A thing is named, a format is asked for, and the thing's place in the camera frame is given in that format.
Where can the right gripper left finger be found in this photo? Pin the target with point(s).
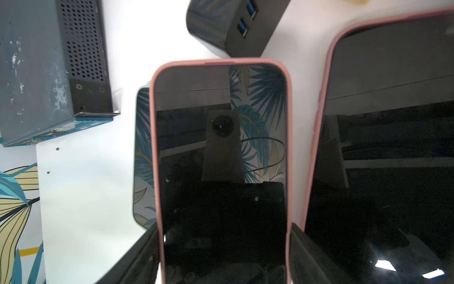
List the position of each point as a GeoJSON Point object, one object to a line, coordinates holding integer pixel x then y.
{"type": "Point", "coordinates": [140, 264]}

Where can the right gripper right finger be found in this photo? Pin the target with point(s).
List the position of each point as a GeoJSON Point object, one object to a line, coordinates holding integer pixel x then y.
{"type": "Point", "coordinates": [308, 263]}

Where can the black phone grey case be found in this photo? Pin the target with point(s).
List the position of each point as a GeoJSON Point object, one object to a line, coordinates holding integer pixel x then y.
{"type": "Point", "coordinates": [144, 203]}

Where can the black phone pink case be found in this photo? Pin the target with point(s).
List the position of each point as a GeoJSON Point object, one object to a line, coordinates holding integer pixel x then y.
{"type": "Point", "coordinates": [380, 194]}

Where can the black power bank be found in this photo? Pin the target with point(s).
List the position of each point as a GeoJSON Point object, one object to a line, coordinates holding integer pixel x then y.
{"type": "Point", "coordinates": [234, 28]}

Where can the yellow charger adapter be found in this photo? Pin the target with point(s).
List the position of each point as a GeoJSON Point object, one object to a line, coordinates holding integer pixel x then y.
{"type": "Point", "coordinates": [358, 2]}

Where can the grey network switch box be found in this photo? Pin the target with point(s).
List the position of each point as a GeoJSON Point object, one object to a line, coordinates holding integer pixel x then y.
{"type": "Point", "coordinates": [54, 72]}

